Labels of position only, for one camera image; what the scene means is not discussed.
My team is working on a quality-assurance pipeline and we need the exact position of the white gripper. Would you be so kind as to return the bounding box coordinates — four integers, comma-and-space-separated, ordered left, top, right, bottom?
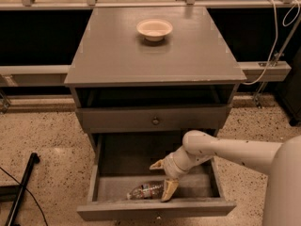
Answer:
150, 146, 212, 202

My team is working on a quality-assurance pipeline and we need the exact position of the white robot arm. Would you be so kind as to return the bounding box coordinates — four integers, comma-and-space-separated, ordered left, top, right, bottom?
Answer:
150, 130, 301, 226

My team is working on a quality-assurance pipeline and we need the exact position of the black metal stand leg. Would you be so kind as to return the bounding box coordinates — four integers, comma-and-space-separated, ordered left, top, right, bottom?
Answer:
0, 153, 40, 226

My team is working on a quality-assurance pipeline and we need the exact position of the grey wooden cabinet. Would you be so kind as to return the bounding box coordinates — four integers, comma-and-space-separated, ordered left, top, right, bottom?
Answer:
65, 7, 246, 146

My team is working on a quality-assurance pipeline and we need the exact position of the beige shallow bowl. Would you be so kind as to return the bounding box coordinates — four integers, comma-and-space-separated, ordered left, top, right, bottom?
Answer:
136, 19, 173, 41

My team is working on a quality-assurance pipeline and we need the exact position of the open grey bottom drawer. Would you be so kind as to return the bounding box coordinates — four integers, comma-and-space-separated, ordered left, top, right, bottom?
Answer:
77, 131, 236, 221

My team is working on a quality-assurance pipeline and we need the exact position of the thin black floor cable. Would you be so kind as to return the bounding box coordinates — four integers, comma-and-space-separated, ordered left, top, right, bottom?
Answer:
0, 167, 50, 226

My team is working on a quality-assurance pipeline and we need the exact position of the dark box at right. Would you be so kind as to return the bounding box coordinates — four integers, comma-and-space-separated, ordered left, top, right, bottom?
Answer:
277, 48, 301, 126

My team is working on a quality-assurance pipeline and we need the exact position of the round brass drawer knob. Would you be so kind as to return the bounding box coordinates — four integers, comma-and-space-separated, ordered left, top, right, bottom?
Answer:
152, 118, 160, 125

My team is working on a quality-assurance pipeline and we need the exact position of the clear plastic water bottle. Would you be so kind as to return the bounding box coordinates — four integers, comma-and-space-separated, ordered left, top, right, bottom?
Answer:
127, 181, 164, 200

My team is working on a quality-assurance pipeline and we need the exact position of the closed grey upper drawer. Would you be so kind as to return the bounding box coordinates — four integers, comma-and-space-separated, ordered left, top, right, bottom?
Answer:
76, 105, 230, 133

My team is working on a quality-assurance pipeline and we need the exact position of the metal railing frame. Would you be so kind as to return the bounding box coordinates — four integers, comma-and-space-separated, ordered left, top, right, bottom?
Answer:
0, 0, 301, 115

